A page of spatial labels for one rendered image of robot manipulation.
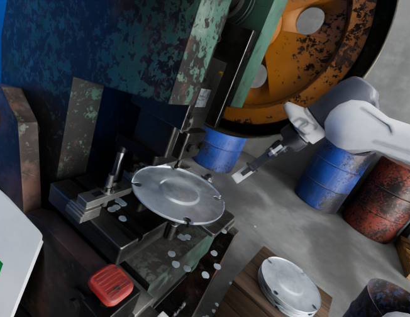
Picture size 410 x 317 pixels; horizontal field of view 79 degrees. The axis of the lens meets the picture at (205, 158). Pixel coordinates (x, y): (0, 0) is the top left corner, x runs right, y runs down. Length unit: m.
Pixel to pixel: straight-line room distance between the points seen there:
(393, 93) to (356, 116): 3.38
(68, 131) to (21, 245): 0.36
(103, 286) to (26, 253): 0.44
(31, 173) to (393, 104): 3.76
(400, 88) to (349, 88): 3.28
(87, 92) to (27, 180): 0.31
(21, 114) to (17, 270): 0.45
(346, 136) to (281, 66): 0.51
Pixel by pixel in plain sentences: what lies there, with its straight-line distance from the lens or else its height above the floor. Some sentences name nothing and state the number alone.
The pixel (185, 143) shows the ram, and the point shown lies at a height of 0.95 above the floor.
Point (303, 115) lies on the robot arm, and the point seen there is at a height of 1.13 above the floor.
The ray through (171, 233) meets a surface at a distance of 0.78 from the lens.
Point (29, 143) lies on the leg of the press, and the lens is 0.85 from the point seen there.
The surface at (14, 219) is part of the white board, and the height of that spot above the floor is 0.56.
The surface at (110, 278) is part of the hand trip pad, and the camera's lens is 0.53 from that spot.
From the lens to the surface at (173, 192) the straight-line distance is 0.74.
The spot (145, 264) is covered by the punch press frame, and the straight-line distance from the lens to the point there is 0.72.
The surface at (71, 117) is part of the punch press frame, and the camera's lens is 0.78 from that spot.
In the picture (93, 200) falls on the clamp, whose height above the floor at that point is 0.76.
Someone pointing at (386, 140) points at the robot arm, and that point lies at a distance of 0.56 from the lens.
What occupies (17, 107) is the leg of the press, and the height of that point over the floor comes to 0.86.
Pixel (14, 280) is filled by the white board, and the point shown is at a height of 0.40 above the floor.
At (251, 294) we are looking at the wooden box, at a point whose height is 0.35.
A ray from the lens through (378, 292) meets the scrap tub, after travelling 1.78.
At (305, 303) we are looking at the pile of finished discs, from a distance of 1.32.
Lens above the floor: 1.17
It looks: 21 degrees down
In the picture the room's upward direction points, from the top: 22 degrees clockwise
